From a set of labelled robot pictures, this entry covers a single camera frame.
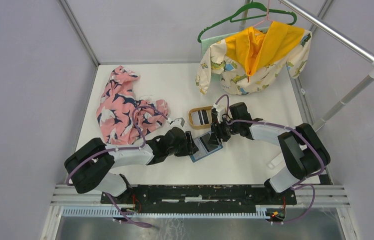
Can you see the white plastic bracket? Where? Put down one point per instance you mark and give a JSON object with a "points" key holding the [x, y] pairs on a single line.
{"points": [[277, 161]]}

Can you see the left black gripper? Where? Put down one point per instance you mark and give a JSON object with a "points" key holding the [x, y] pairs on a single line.
{"points": [[189, 148]]}

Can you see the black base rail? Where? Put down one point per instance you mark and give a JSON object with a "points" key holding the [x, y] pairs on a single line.
{"points": [[202, 199]]}

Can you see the pink wire hanger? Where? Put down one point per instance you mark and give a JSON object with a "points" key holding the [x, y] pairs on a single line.
{"points": [[266, 18]]}

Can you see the green plastic hanger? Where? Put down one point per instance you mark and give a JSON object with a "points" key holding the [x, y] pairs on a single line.
{"points": [[241, 16]]}

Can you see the black credit card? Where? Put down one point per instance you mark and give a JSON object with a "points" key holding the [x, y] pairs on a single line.
{"points": [[210, 142]]}

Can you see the light green cloth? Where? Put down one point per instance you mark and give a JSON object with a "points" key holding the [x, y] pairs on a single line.
{"points": [[237, 46]]}

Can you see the metal clothes rack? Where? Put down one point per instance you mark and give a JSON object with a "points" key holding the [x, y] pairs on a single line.
{"points": [[339, 78]]}

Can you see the blue leather card holder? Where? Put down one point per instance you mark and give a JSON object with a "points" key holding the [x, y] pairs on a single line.
{"points": [[201, 153]]}

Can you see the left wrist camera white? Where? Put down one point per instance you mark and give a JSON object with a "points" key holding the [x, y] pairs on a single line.
{"points": [[176, 123]]}

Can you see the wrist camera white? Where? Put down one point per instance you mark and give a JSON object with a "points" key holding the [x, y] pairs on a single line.
{"points": [[176, 123], [217, 113]]}

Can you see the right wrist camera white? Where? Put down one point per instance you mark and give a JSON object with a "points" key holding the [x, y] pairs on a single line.
{"points": [[217, 113]]}

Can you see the oval wooden tray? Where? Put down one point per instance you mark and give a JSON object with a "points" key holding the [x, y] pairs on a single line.
{"points": [[193, 118]]}

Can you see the pink shark print garment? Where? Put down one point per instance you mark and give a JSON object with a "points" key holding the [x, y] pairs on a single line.
{"points": [[123, 118]]}

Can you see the grey striped credit card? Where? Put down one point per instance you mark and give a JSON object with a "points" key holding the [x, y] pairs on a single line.
{"points": [[203, 117]]}

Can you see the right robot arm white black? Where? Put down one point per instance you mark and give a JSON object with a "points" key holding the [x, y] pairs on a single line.
{"points": [[303, 152]]}

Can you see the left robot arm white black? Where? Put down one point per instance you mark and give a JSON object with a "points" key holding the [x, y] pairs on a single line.
{"points": [[89, 168]]}

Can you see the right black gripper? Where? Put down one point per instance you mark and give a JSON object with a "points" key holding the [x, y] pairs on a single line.
{"points": [[217, 128]]}

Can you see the dinosaur print yellow lined jacket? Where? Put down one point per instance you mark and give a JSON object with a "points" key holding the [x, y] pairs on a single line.
{"points": [[285, 46]]}

